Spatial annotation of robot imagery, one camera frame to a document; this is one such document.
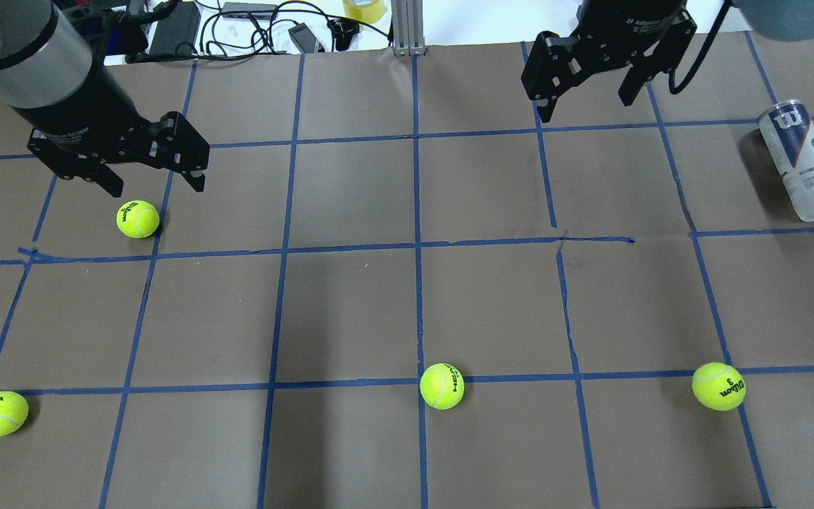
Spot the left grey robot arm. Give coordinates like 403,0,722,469
0,1,210,197

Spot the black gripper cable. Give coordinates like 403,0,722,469
667,0,733,95

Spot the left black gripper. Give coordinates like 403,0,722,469
27,106,210,199

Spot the yellow tape roll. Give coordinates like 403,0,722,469
342,0,387,25

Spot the aluminium frame post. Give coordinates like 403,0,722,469
390,0,427,57

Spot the tennis ball lower right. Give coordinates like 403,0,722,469
691,362,747,411

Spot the tennis ball upper left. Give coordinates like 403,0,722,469
115,200,161,239

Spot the grey usb hub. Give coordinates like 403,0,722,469
220,2,278,21

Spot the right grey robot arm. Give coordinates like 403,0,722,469
520,1,814,122

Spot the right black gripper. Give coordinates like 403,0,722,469
521,1,698,123

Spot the black power adapter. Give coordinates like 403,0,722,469
146,2,201,59

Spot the small black device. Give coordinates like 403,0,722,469
288,23,326,54

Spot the Head tennis ball centre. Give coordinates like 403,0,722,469
419,362,466,411

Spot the black cable bundle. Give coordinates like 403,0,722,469
103,0,394,64

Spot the clear Wilson tennis ball can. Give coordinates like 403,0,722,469
756,100,814,222

